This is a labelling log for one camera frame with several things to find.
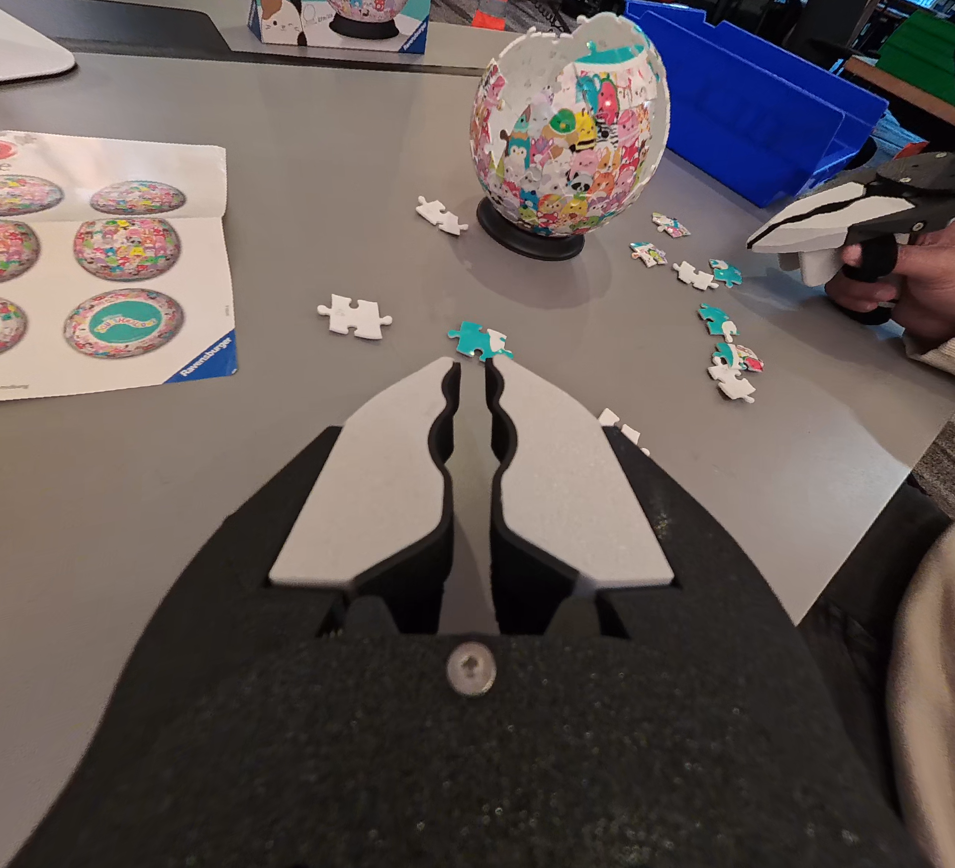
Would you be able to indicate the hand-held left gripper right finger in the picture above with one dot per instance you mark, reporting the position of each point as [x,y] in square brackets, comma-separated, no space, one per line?
[582,502]

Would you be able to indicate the colourful puzzle piece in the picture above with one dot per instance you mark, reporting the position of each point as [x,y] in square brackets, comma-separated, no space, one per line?
[647,253]
[670,225]

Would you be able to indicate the black ball stand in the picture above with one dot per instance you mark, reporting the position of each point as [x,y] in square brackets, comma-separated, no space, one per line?
[522,243]

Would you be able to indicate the colourful puzzle ball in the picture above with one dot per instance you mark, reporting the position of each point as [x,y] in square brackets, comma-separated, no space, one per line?
[567,159]

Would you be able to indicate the person's right forearm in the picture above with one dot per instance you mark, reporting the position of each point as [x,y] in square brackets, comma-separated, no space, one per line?
[936,357]

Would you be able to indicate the white rounded object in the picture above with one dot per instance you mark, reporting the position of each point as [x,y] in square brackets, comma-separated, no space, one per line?
[30,48]

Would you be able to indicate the person's black trousers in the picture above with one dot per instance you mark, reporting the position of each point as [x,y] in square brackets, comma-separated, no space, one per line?
[858,555]

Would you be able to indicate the pink teal puzzle piece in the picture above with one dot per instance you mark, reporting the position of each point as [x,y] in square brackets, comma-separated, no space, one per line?
[738,357]

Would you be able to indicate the blue storage bin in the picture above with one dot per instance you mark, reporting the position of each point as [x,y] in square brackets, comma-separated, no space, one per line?
[746,115]

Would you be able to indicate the paper instruction sheet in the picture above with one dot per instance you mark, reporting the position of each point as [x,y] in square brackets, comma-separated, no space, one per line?
[112,256]

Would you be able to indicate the teal white puzzle piece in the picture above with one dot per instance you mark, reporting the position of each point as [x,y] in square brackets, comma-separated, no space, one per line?
[718,320]

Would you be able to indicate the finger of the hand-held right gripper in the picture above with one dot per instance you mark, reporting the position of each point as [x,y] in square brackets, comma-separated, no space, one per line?
[828,195]
[835,223]

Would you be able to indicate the person's cream hoodie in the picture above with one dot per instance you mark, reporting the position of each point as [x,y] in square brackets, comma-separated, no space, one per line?
[925,659]

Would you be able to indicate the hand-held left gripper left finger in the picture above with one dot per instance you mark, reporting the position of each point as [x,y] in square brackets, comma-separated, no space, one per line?
[373,495]

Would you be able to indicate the white double puzzle piece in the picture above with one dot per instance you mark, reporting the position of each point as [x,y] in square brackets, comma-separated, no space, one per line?
[733,383]
[354,316]

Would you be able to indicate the green storage bins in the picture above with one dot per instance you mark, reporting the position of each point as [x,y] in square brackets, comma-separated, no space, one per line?
[918,48]

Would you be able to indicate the person's right hand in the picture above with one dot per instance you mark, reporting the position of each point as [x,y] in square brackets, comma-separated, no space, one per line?
[932,286]

